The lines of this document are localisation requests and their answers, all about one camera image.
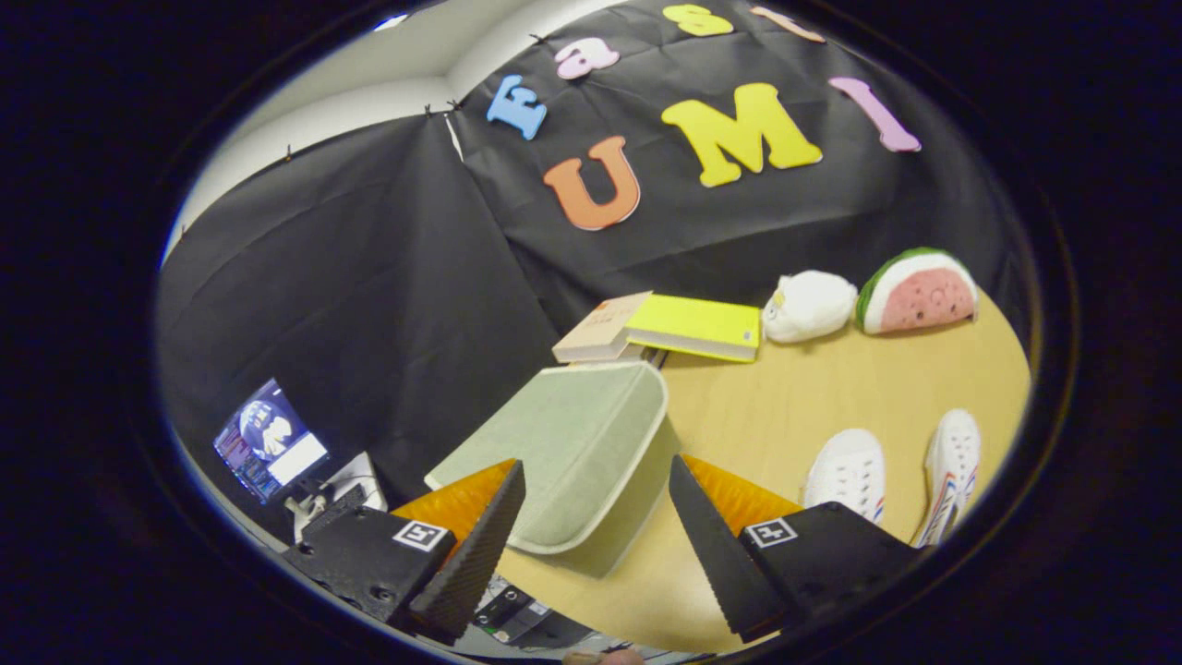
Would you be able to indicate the white plush toy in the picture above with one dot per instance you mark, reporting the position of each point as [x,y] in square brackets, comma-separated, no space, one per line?
[813,305]

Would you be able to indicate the white shoe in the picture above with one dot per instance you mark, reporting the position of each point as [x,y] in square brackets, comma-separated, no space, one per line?
[953,462]
[845,471]

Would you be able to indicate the green fabric storage box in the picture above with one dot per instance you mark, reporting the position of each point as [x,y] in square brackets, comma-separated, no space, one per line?
[563,443]

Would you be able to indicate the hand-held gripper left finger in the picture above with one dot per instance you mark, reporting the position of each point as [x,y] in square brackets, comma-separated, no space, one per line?
[476,554]

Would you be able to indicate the watermelon slice plush toy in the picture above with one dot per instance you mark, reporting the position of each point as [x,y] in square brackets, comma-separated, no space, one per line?
[923,296]

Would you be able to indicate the beige book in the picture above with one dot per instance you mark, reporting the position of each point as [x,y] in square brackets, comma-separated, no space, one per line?
[596,332]

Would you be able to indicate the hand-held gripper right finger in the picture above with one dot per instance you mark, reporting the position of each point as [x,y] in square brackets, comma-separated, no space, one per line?
[725,563]

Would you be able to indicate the yellow book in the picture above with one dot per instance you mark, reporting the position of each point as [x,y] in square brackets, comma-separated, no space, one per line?
[693,323]

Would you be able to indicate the computer monitor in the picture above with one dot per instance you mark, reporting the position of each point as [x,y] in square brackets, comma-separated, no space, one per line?
[268,439]

